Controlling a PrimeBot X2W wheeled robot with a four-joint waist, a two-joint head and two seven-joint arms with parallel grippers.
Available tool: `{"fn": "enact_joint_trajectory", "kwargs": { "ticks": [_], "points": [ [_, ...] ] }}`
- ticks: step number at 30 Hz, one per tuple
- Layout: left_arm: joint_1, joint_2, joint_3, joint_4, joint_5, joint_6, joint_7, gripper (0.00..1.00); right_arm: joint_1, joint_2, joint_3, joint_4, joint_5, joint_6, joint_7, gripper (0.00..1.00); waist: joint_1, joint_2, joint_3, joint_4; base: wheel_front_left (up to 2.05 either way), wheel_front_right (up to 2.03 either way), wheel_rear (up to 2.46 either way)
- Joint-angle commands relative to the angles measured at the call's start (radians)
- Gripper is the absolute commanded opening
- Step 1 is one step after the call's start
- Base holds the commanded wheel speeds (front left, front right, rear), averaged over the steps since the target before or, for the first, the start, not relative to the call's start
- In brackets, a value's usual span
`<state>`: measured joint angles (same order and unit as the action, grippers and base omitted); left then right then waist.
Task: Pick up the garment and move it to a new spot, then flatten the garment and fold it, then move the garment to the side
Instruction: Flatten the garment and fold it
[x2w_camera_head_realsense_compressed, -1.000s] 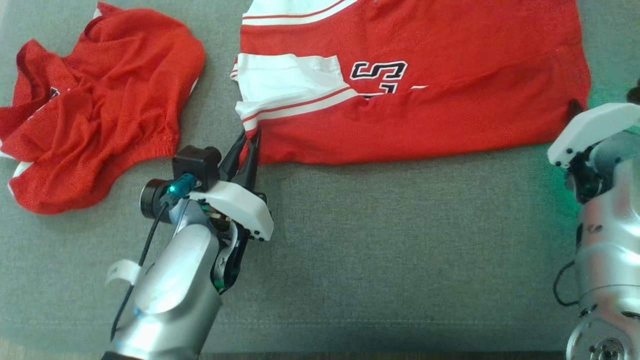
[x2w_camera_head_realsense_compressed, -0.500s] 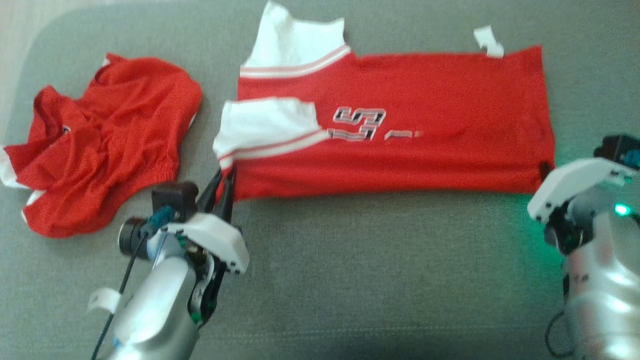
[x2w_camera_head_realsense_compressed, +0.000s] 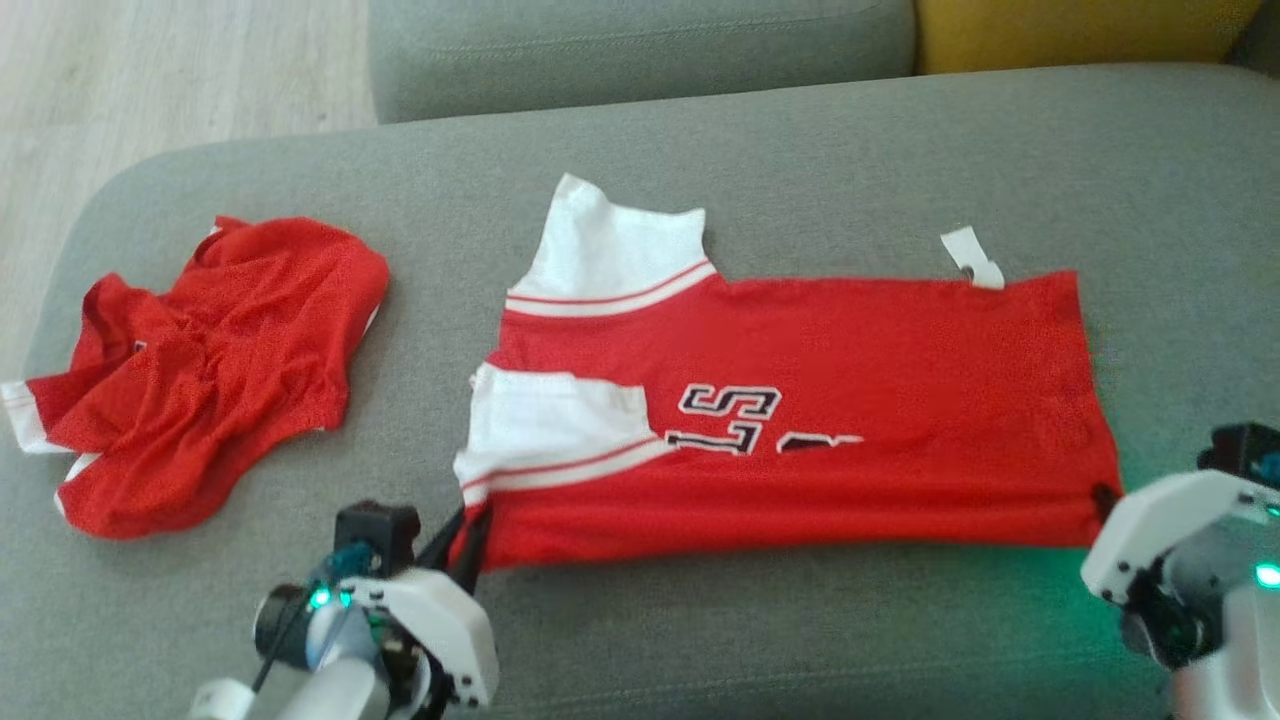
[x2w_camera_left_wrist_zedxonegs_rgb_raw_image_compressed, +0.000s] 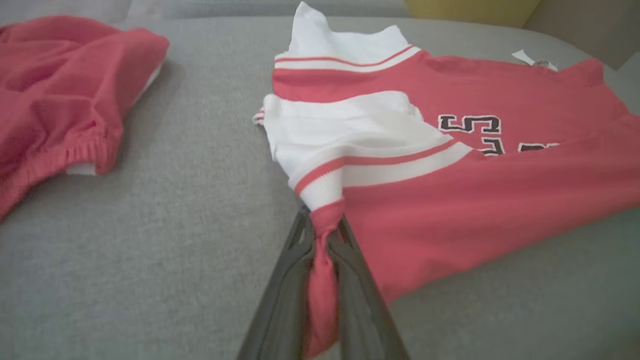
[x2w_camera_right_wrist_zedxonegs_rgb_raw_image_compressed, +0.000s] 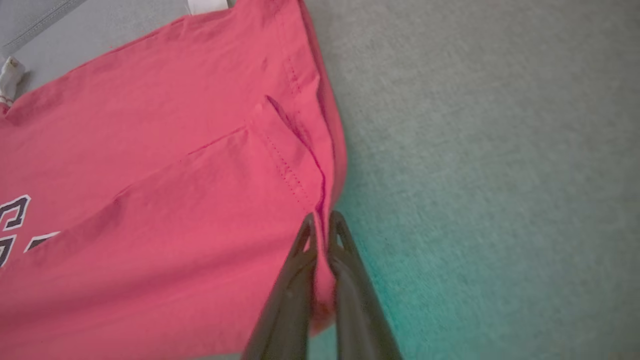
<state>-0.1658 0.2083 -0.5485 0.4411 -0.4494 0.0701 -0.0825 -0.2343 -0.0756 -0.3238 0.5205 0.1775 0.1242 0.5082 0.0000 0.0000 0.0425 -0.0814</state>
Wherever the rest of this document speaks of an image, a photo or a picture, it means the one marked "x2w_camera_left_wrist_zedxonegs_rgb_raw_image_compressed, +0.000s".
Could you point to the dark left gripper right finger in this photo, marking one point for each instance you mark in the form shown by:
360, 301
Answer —
362, 320

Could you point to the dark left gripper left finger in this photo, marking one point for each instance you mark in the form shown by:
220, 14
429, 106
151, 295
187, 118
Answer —
280, 310

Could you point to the red white lettered jersey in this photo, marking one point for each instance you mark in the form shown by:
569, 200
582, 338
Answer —
475, 200

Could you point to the red shorts white trim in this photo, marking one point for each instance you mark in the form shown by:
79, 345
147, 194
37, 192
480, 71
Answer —
60, 100

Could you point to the grey sofa seat cushion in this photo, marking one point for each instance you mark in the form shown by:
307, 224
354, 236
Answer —
175, 250

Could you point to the yellow sofa backrest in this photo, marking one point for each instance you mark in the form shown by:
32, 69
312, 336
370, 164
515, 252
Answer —
470, 10

